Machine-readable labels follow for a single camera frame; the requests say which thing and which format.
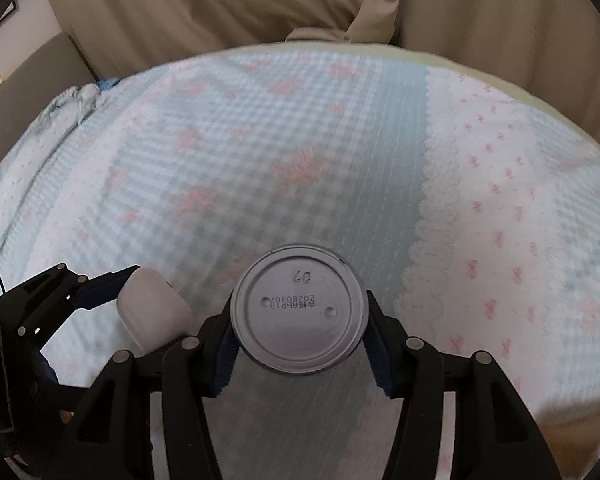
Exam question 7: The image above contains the small white square case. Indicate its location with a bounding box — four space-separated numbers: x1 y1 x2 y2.
117 268 194 354

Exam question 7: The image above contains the small metal can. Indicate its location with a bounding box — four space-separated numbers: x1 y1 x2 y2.
230 244 370 376

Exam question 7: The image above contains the crumpled light blue cloth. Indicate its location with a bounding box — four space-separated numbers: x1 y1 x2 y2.
30 78 120 136

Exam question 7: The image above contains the checked floral bed blanket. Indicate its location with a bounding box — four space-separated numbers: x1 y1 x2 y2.
0 44 600 479

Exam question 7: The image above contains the brown sofa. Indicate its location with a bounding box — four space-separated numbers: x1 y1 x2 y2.
0 34 96 162

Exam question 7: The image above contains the beige curtain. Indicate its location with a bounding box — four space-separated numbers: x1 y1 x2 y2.
50 0 600 144

